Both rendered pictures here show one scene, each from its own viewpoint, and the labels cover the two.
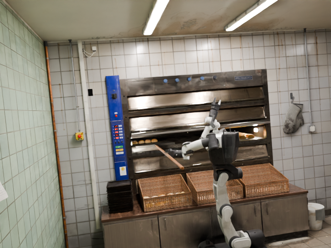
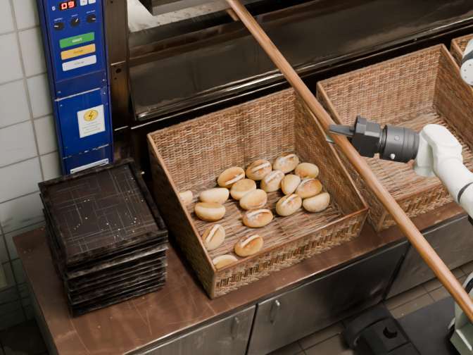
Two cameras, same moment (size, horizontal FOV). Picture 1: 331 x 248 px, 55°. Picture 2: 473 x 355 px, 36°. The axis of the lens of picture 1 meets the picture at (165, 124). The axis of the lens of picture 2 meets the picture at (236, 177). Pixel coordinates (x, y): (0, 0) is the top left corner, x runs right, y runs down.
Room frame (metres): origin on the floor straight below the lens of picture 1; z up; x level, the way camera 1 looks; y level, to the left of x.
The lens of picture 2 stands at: (2.41, 0.76, 2.49)
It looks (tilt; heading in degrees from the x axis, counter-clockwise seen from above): 50 degrees down; 336
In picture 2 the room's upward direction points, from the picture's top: 8 degrees clockwise
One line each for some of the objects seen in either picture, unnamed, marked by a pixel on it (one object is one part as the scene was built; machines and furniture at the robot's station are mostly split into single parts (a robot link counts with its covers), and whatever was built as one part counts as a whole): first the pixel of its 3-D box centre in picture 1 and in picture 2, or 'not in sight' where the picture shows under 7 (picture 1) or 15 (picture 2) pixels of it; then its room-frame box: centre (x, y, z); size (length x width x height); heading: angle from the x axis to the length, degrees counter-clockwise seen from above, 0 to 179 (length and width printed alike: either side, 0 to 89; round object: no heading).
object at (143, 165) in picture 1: (202, 157); (381, 19); (4.07, -0.44, 1.02); 1.79 x 0.11 x 0.19; 100
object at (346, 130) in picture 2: not in sight; (341, 128); (3.47, 0.01, 1.22); 0.06 x 0.03 x 0.02; 64
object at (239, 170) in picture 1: (227, 171); not in sight; (3.20, -0.59, 1.00); 0.28 x 0.13 x 0.18; 99
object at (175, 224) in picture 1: (205, 221); (354, 222); (3.77, -0.38, 0.29); 2.42 x 0.56 x 0.58; 100
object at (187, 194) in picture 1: (163, 191); (256, 187); (3.72, 0.09, 0.72); 0.56 x 0.49 x 0.28; 101
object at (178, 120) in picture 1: (199, 117); not in sight; (4.07, -0.44, 1.54); 1.79 x 0.11 x 0.19; 100
